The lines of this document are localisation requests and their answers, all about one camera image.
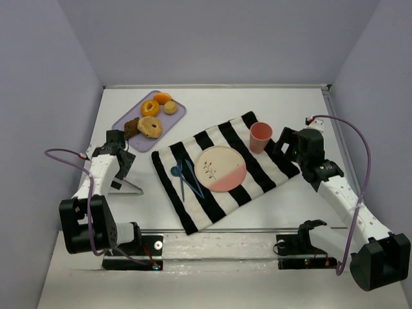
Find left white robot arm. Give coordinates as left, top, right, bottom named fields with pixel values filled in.
left=59, top=130, right=142, bottom=254

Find orange round bun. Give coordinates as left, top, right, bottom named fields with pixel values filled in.
left=153, top=92, right=172, bottom=105

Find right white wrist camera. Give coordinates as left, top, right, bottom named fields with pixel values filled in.
left=305, top=117, right=325, bottom=134

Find cream and pink plate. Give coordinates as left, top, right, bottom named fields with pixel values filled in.
left=194, top=146, right=247, bottom=192

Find orange glazed donut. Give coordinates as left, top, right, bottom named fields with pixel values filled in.
left=140, top=100, right=160, bottom=117

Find black white striped placemat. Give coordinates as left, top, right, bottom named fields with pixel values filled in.
left=151, top=111, right=299, bottom=235

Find blue plastic fork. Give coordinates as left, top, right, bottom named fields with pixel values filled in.
left=176, top=159, right=185, bottom=201

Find metal serving tongs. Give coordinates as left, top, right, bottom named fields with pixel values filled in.
left=109, top=178, right=144, bottom=196

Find blue plastic knife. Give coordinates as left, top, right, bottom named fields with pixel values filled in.
left=185, top=159, right=204, bottom=198

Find brown chocolate pastry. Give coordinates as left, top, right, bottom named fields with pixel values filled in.
left=124, top=117, right=140, bottom=140

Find lavender plastic tray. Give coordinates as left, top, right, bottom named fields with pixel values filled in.
left=112, top=90, right=186, bottom=153

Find pink plastic cup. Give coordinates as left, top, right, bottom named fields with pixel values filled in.
left=249, top=122, right=273, bottom=154

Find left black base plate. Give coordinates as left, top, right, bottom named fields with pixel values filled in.
left=101, top=233, right=164, bottom=271

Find large beige bagel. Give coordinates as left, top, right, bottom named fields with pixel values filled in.
left=138, top=117, right=163, bottom=139

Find small pale round bun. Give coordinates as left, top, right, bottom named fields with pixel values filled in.
left=164, top=100, right=178, bottom=115

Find blue plastic spoon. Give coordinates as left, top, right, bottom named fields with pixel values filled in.
left=171, top=166, right=180, bottom=177

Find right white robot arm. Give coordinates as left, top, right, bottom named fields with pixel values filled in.
left=274, top=127, right=411, bottom=291

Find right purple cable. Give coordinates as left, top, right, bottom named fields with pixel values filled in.
left=314, top=114, right=373, bottom=277

